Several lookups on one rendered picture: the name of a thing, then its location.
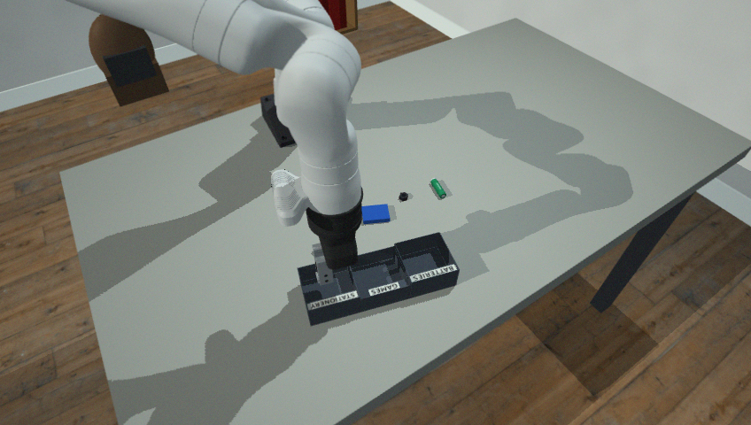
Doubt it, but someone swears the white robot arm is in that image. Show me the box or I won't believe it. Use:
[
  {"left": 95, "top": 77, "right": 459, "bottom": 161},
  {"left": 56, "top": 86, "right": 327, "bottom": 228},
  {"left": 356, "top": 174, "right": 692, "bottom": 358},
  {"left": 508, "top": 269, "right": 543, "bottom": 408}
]
[{"left": 66, "top": 0, "right": 361, "bottom": 185}]

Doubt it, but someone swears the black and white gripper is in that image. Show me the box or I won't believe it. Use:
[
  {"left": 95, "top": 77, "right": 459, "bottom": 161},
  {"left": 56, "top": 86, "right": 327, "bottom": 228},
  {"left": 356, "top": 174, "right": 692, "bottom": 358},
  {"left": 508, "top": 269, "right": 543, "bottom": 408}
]
[{"left": 271, "top": 165, "right": 363, "bottom": 285}]

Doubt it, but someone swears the black three-compartment bin rack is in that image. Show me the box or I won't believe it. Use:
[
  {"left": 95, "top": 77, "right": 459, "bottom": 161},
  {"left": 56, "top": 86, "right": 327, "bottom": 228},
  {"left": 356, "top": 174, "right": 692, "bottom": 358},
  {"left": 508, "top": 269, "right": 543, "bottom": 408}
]
[{"left": 300, "top": 232, "right": 460, "bottom": 326}]

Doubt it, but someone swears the green battery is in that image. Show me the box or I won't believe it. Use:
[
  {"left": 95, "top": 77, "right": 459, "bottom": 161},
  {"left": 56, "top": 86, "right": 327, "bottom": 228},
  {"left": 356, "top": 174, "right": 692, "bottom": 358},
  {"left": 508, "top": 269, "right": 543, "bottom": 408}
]
[{"left": 430, "top": 178, "right": 446, "bottom": 198}]

